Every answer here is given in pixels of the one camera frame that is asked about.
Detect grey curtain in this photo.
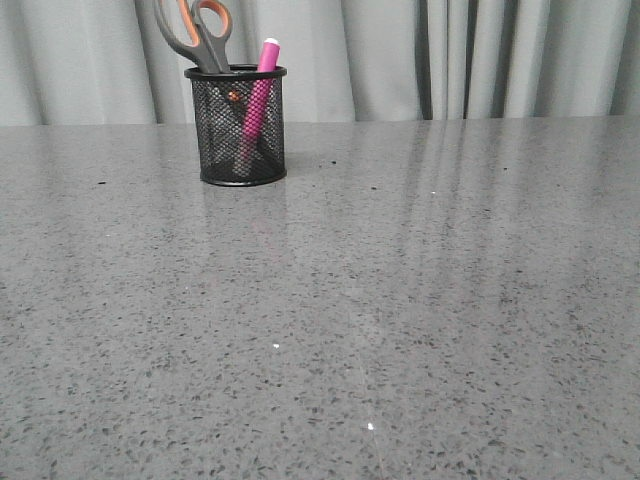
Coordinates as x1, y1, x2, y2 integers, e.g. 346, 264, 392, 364
1, 1, 639, 126

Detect black mesh pen holder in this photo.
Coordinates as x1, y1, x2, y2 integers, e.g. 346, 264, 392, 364
184, 64, 287, 186

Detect pink marker pen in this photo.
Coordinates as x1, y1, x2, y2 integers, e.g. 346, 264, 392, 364
233, 37, 280, 177

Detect grey orange scissors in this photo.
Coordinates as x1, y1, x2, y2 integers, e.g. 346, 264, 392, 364
154, 1, 233, 74

